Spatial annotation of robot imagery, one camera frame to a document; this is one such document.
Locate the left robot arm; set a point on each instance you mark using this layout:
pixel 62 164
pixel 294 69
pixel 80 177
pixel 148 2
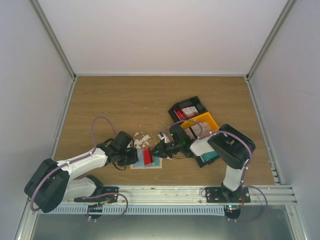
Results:
pixel 57 181

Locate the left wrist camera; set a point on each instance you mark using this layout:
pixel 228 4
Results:
pixel 130 144

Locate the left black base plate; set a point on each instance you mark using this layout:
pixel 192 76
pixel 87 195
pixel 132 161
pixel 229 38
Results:
pixel 105 194

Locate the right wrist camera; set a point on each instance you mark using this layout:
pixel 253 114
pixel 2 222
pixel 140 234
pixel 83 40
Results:
pixel 163 137

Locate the white striped card stack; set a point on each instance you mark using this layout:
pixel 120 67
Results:
pixel 196 131

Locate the red credit card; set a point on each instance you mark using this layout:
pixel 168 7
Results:
pixel 147 157

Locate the aluminium front rail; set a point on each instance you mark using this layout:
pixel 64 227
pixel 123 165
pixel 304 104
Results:
pixel 195 195

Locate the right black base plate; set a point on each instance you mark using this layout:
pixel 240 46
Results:
pixel 217 195

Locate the grey slotted cable duct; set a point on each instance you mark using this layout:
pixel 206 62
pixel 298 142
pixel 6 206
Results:
pixel 196 210

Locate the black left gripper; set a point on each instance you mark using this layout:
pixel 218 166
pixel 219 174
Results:
pixel 133 159

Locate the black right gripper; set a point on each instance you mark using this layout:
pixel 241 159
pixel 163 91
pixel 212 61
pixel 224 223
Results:
pixel 160 147

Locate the circuit board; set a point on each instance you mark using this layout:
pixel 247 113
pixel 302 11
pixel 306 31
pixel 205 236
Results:
pixel 94 212
pixel 232 212

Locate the teal card stack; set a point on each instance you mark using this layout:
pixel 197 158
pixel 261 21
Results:
pixel 209 156

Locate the red white card stack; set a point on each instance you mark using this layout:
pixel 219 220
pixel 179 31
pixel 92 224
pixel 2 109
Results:
pixel 186 113

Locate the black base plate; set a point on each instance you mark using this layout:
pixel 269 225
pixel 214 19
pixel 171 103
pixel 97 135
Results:
pixel 105 194
pixel 217 195

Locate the black bin with red cards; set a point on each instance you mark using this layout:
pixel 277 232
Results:
pixel 192 101

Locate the right circuit board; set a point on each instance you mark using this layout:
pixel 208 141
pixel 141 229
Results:
pixel 232 212

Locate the yellow storage bin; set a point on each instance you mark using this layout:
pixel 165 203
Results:
pixel 205 117

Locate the black bin with teal cards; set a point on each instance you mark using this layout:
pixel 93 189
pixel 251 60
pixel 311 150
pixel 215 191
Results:
pixel 201 164

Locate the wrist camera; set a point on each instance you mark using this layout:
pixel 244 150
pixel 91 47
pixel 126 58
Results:
pixel 130 144
pixel 163 137

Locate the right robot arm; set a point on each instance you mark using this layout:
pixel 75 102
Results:
pixel 233 147

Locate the left circuit board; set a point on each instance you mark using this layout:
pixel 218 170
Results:
pixel 94 212

